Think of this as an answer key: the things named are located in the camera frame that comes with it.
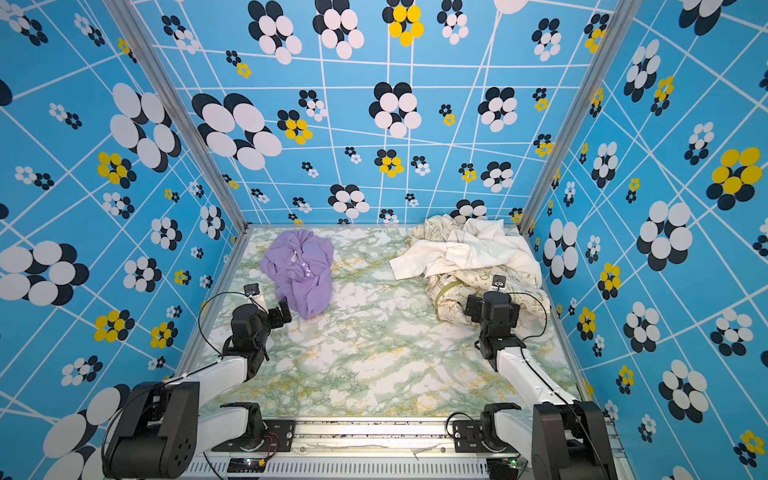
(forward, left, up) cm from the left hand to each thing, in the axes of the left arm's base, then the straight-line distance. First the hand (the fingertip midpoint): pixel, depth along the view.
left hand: (271, 298), depth 90 cm
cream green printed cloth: (+3, -54, +1) cm, 54 cm away
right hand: (-1, -67, +2) cm, 67 cm away
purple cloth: (+16, -4, -5) cm, 17 cm away
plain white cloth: (+26, -67, -3) cm, 71 cm away
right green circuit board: (-41, -64, -9) cm, 76 cm away
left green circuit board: (-40, -1, -11) cm, 42 cm away
